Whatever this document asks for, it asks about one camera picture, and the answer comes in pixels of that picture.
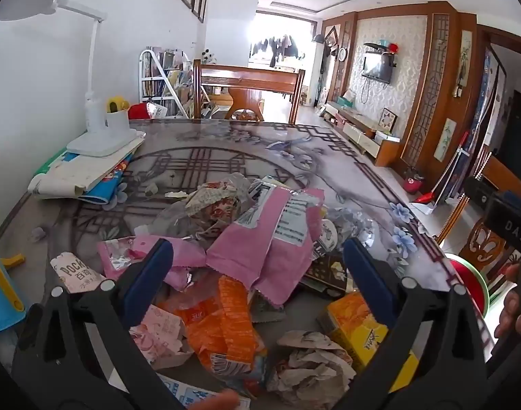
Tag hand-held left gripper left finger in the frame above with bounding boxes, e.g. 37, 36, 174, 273
11, 237, 188, 410

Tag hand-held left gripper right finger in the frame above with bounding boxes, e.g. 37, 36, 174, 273
333, 237, 487, 410

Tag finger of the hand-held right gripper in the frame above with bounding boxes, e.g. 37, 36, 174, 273
464, 176, 504, 218

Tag pink foil wrapper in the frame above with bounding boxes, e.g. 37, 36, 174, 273
97, 236, 159, 283

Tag yellow wrapper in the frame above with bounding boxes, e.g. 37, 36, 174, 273
316, 292, 420, 381

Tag floral print paper cup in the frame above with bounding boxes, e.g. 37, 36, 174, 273
314, 218, 340, 261

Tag red bin with green rim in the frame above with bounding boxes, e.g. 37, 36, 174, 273
450, 254, 492, 317

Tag person's right hand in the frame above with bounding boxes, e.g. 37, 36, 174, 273
495, 262, 521, 340

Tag carved wooden chair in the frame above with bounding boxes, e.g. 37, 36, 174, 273
435, 149, 521, 300

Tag broom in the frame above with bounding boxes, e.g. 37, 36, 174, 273
431, 132, 472, 206

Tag dark brown carton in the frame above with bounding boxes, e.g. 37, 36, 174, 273
301, 254, 351, 300

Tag pink white packet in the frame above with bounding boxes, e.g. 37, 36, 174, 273
128, 305, 195, 370

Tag red gas cylinder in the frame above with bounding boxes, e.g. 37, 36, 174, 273
402, 166, 425, 195

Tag pink snack box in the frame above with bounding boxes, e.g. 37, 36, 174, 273
51, 252, 110, 295

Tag orange snack wrapper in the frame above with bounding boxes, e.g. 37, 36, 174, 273
156, 273, 270, 383

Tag blue printed book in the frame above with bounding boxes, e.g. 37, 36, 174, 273
79, 158, 133, 206

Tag pink mailer bag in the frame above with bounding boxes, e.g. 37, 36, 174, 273
205, 186, 325, 308

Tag red printed crumpled paper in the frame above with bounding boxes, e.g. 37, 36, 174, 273
186, 179, 255, 231

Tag wooden television cabinet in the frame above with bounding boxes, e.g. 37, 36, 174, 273
322, 100, 402, 167

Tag white crumpled paper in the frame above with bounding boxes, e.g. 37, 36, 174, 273
267, 330, 357, 408

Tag framed patterned picture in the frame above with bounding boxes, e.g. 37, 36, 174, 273
379, 108, 398, 134

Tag white desk lamp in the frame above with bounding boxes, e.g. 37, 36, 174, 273
0, 0, 147, 157

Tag green folder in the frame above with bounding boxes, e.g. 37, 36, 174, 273
34, 147, 73, 178

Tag blue yellow plastic toy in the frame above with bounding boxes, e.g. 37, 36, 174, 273
0, 231, 28, 338

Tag white pen holder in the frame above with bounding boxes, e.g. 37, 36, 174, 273
105, 110, 130, 132

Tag yellow tape dispenser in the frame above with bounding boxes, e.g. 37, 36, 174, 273
106, 96, 130, 114

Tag bookshelf with books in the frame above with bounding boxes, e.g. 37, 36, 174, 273
141, 45, 219, 118

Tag white stepladder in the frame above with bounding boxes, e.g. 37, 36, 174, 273
139, 49, 193, 118

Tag wooden dining chair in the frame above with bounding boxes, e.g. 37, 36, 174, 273
192, 59, 306, 125

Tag hanging clothes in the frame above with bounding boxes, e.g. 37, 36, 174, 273
250, 34, 306, 69

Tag small bamboo wall painting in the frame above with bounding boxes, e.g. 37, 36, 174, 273
433, 117, 457, 163

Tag tall bamboo wall painting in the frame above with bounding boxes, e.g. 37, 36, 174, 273
457, 30, 474, 97

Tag wall television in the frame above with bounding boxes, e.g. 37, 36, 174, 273
362, 53, 393, 84

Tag wall shelf with items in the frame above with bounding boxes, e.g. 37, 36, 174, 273
364, 40, 400, 56

